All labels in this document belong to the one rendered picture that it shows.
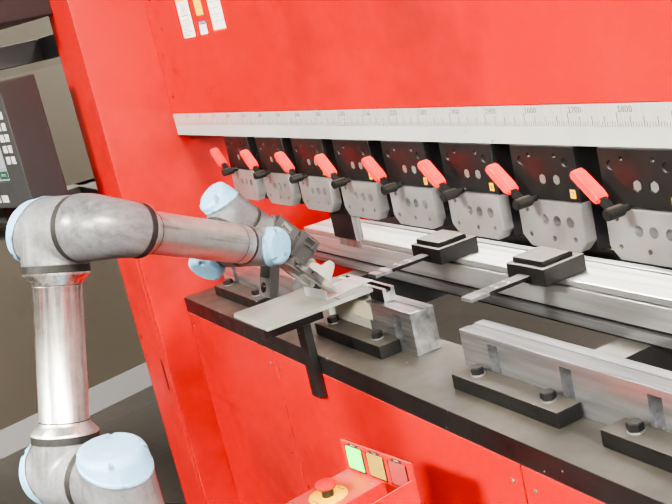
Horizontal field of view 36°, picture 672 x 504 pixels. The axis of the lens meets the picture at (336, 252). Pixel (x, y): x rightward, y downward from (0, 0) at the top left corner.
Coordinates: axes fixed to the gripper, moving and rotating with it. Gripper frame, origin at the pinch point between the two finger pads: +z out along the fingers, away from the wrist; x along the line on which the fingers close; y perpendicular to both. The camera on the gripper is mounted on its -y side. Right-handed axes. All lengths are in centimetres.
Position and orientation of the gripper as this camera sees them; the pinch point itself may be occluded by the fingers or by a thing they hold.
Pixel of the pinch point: (323, 289)
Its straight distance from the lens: 228.7
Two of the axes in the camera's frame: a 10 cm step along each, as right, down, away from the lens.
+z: 6.8, 5.2, 5.2
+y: 4.7, -8.5, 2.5
